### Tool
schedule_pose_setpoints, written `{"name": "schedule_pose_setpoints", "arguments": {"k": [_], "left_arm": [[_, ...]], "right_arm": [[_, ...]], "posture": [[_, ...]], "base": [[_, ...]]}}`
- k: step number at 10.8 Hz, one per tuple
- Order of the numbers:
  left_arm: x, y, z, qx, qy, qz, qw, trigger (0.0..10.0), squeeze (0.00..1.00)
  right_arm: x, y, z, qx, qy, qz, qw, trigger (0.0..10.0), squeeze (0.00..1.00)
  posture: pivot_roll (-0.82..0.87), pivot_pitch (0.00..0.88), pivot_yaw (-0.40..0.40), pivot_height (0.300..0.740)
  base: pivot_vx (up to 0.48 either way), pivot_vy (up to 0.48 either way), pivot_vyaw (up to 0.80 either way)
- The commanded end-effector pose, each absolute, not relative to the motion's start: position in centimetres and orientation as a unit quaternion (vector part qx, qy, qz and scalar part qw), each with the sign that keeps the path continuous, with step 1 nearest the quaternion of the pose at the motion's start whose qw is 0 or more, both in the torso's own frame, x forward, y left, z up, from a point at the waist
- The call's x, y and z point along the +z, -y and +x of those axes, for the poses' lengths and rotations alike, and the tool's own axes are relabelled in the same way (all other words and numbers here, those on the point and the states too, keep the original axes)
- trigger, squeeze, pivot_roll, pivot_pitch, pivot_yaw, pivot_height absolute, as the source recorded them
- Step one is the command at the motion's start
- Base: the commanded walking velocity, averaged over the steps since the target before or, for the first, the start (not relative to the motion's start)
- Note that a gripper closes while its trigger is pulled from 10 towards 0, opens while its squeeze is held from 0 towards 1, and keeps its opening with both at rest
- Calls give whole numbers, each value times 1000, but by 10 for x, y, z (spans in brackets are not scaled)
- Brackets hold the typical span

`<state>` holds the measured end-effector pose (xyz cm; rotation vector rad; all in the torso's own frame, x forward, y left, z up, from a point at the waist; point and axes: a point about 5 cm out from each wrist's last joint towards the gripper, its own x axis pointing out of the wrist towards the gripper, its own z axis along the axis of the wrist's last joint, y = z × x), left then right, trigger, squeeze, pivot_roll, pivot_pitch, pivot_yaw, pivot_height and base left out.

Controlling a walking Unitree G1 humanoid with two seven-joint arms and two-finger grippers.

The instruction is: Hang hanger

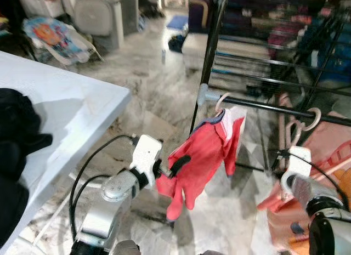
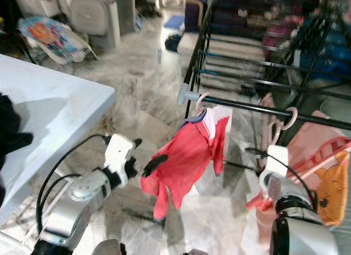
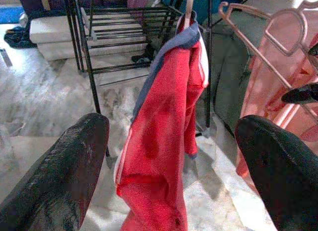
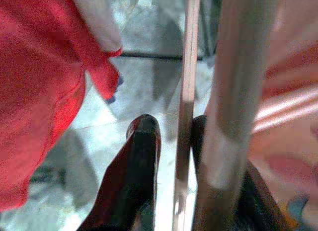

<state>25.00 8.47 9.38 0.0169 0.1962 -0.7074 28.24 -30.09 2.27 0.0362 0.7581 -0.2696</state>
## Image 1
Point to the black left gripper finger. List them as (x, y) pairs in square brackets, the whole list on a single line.
[(179, 166)]

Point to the red garment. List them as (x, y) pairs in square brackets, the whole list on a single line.
[(203, 156)]

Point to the dark navy garment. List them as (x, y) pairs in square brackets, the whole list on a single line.
[(16, 134)]

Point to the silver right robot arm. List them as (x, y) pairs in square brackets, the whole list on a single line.
[(307, 192)]

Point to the white plastic hanger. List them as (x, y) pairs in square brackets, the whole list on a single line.
[(218, 103)]

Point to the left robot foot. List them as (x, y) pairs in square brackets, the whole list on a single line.
[(126, 248)]

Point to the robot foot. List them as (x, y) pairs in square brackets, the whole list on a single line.
[(126, 248), (211, 253)]

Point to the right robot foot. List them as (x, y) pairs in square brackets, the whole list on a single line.
[(211, 253)]

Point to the black metal drying rack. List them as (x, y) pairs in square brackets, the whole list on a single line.
[(263, 107)]

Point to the white table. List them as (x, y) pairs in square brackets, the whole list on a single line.
[(71, 107)]

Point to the small plastic bottle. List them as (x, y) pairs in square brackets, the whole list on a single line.
[(164, 56)]

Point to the white ottoman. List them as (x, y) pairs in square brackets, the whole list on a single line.
[(194, 49)]

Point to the dark blue cloth pile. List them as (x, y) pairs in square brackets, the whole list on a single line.
[(175, 43)]

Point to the blue floor mat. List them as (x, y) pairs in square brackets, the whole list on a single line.
[(177, 22)]

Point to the orange cartoon print garment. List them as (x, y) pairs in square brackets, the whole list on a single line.
[(329, 145)]

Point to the purple armchair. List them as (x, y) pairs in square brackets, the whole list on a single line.
[(200, 11)]

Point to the tall grey appliance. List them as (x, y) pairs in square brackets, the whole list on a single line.
[(130, 11)]

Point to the white air purifier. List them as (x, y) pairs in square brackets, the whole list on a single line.
[(98, 19)]

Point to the colourful baby bouncer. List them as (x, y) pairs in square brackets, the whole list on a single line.
[(55, 38)]

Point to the blue bag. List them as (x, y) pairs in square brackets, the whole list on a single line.
[(334, 52)]

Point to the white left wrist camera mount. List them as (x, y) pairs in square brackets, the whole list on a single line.
[(147, 153)]

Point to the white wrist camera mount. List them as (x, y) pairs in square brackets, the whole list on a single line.
[(299, 167), (147, 153)]

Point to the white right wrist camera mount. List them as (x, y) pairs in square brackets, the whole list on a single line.
[(299, 167)]

